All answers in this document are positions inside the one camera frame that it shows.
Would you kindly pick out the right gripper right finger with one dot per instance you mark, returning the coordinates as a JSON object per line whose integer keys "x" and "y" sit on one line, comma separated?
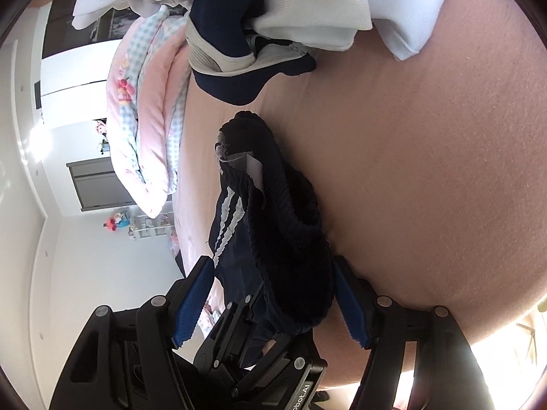
{"x": 446, "y": 372}

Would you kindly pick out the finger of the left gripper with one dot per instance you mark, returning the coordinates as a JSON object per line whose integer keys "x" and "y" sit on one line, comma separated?
{"x": 233, "y": 346}
{"x": 269, "y": 354}

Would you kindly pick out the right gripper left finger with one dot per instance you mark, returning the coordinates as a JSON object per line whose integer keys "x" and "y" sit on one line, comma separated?
{"x": 127, "y": 359}

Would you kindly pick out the navy shorts with white stripes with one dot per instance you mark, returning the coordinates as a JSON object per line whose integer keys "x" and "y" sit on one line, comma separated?
{"x": 267, "y": 235}

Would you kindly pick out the white and navy clothes pile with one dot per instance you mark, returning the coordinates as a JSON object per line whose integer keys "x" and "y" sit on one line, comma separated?
{"x": 265, "y": 21}

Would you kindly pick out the white storage shelf rack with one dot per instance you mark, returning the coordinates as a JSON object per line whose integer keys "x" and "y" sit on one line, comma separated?
{"x": 143, "y": 227}

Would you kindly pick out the red blue plush toy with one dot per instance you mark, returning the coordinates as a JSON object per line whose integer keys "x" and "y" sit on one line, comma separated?
{"x": 117, "y": 221}

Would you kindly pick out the grey door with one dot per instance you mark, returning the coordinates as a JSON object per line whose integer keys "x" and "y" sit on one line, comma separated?
{"x": 97, "y": 185}

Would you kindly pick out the pink checkered folded duvet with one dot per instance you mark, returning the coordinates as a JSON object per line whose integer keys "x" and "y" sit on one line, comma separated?
{"x": 147, "y": 86}

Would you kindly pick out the white wardrobe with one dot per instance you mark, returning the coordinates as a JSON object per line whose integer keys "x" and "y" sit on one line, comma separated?
{"x": 77, "y": 66}

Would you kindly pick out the dark glass wardrobe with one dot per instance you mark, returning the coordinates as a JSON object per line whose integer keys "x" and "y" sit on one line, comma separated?
{"x": 65, "y": 31}

